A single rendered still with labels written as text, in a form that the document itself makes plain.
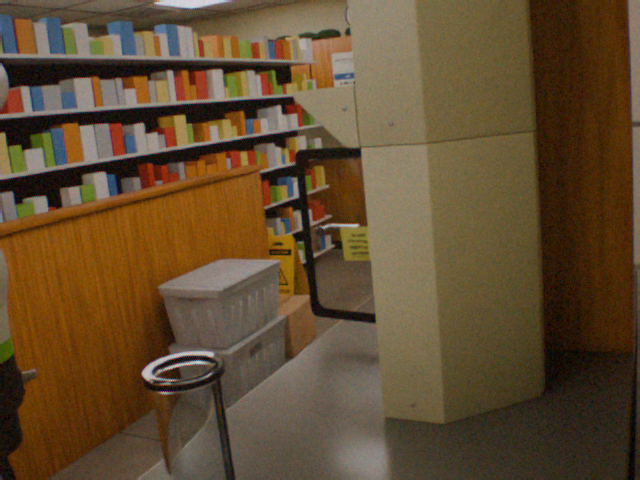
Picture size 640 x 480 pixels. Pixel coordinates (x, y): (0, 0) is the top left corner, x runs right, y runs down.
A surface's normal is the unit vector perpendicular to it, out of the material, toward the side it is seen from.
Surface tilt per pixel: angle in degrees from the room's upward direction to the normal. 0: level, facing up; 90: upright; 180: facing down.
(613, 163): 90
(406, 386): 90
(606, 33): 90
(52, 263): 90
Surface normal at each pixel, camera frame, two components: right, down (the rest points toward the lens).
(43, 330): 0.90, 0.00
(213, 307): -0.42, 0.31
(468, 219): 0.33, 0.15
